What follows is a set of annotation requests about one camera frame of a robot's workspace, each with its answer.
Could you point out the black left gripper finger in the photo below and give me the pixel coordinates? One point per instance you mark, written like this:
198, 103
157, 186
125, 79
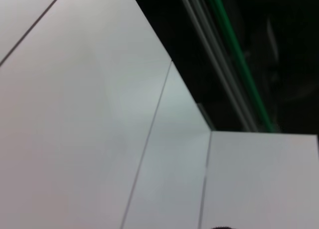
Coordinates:
223, 227

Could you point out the green strip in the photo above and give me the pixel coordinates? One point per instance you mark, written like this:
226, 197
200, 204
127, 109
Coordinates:
242, 59

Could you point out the white frame rail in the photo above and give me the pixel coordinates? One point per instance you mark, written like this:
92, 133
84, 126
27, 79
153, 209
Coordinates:
218, 64

